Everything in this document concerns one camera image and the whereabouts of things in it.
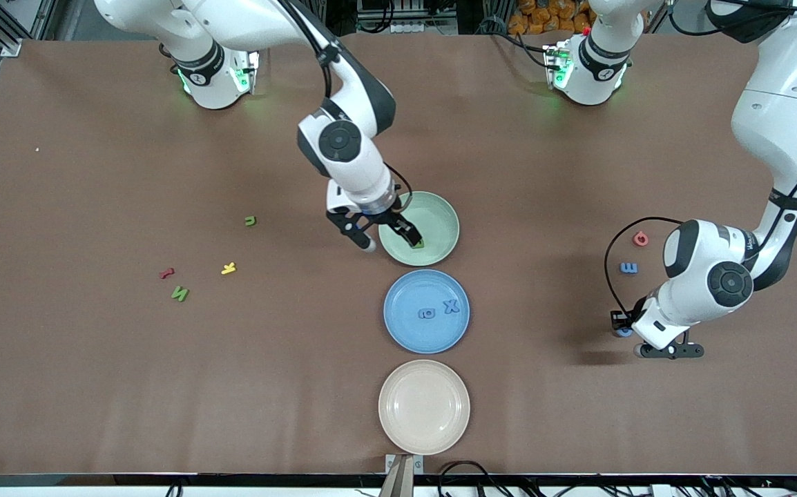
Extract green plate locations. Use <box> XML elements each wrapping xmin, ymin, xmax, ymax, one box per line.
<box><xmin>378</xmin><ymin>191</ymin><xmax>461</xmax><ymax>267</ymax></box>

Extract blue plate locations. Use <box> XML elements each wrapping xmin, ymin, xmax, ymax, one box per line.
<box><xmin>383</xmin><ymin>269</ymin><xmax>470</xmax><ymax>355</ymax></box>

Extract beige plate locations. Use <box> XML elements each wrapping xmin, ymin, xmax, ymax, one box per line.
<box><xmin>378</xmin><ymin>360</ymin><xmax>471</xmax><ymax>456</ymax></box>

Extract white power strip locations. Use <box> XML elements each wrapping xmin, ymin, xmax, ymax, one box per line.
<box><xmin>390</xmin><ymin>21</ymin><xmax>458</xmax><ymax>35</ymax></box>

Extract orange bags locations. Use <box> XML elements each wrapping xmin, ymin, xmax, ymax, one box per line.
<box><xmin>508</xmin><ymin>0</ymin><xmax>593</xmax><ymax>35</ymax></box>

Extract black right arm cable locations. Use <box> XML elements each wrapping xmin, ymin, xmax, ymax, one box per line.
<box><xmin>278</xmin><ymin>0</ymin><xmax>414</xmax><ymax>211</ymax></box>

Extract black arm base cable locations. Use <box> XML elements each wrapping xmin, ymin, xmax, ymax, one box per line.
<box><xmin>478</xmin><ymin>17</ymin><xmax>551</xmax><ymax>70</ymax></box>

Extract black cable loop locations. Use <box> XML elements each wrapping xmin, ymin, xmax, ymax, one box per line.
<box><xmin>436</xmin><ymin>460</ymin><xmax>517</xmax><ymax>497</ymax></box>

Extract metal table edge bracket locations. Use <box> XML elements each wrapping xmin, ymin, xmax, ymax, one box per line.
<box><xmin>385</xmin><ymin>454</ymin><xmax>425</xmax><ymax>476</ymax></box>

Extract metal camera mount bar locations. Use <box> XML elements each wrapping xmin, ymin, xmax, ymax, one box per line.
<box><xmin>378</xmin><ymin>456</ymin><xmax>416</xmax><ymax>497</ymax></box>

